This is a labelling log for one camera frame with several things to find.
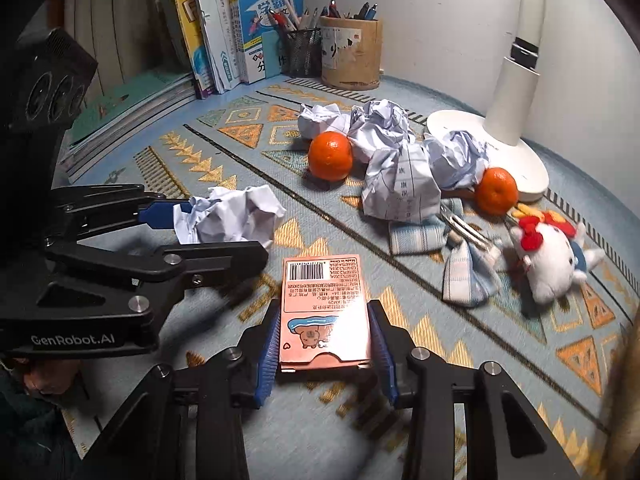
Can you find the white desk lamp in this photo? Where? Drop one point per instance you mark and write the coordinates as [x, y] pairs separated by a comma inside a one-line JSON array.
[[505, 110]]

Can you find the bunch of dark pens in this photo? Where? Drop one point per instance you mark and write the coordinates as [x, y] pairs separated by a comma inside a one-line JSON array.
[[367, 11]]

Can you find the grey standing book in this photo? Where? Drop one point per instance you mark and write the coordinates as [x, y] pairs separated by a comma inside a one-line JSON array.
[[172, 35]]

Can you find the light blue small booklet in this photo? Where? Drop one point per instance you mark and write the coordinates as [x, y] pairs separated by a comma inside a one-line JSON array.
[[270, 55]]

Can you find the pile of papers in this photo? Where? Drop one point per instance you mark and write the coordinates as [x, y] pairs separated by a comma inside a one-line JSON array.
[[400, 185]]

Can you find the blue book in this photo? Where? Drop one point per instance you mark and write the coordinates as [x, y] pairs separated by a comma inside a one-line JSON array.
[[250, 10]]

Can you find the orange tangerine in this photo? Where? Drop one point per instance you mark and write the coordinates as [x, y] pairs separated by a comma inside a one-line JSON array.
[[495, 191], [330, 155]]

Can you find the yellow and purple book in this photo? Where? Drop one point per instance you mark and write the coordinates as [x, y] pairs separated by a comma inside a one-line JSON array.
[[192, 35]]

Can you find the white paper ball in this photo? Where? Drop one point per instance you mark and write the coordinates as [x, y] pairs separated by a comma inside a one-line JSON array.
[[230, 215]]

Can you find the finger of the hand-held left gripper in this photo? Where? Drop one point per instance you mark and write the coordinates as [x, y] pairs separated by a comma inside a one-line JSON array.
[[160, 214], [225, 255]]

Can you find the blue plaid bow hair clip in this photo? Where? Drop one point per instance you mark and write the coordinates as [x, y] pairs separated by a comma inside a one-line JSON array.
[[465, 275]]

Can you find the bamboo pen holder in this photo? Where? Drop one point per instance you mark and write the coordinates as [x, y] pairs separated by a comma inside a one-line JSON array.
[[350, 60]]

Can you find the pink card box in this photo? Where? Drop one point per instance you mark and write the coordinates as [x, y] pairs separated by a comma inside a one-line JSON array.
[[325, 310]]

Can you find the bunch of coloured pencils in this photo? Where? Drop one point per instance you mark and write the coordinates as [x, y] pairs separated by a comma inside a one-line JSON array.
[[280, 20]]

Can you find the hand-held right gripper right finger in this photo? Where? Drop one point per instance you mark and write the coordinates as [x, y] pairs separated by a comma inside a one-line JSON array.
[[382, 355]]

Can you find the person's left hand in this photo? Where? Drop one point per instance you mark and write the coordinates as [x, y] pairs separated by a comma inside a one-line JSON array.
[[42, 377]]

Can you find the person's left forearm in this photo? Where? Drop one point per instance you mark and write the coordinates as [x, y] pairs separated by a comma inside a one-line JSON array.
[[25, 435]]

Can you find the black mesh pen holder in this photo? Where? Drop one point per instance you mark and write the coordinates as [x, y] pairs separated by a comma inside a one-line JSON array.
[[303, 55]]

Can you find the stack of flat books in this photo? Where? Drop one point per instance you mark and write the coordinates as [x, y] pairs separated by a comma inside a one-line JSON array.
[[130, 105]]

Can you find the row of upright books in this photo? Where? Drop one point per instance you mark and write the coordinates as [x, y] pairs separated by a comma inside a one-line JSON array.
[[215, 10]]

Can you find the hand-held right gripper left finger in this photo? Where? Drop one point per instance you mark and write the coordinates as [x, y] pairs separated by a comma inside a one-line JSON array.
[[267, 355]]

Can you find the white cat plush toy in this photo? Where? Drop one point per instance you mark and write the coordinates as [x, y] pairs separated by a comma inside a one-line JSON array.
[[550, 265]]

